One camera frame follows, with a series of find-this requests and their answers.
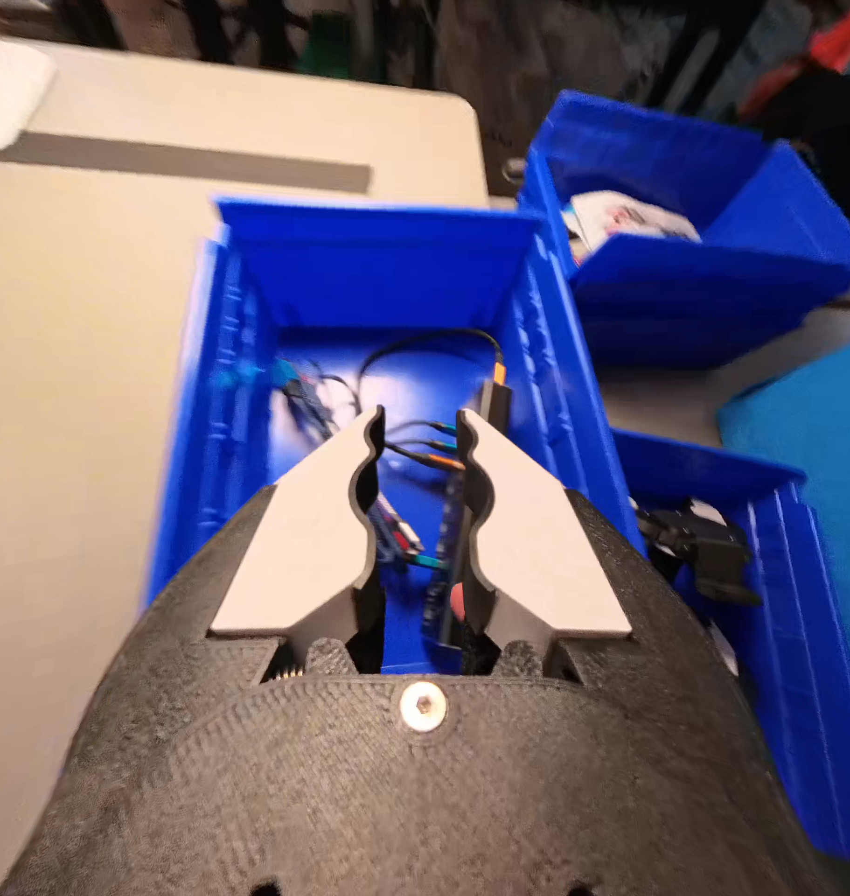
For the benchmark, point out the white packets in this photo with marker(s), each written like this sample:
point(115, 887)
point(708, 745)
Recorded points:
point(628, 213)

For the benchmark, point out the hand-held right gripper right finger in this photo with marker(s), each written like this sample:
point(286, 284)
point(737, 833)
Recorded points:
point(544, 560)

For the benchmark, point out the black usb hub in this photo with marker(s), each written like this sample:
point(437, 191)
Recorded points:
point(498, 402)

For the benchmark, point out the teal mat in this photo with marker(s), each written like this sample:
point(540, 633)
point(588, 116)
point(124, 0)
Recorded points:
point(817, 420)

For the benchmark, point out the black device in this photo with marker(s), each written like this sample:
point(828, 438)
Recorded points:
point(719, 560)

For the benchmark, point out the white lamp base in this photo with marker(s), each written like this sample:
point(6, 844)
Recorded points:
point(5, 91)

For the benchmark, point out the blue plastic bin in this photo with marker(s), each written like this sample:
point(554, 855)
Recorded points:
point(397, 280)
point(677, 301)
point(803, 595)

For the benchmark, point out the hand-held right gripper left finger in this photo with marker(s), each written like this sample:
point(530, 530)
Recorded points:
point(299, 560)

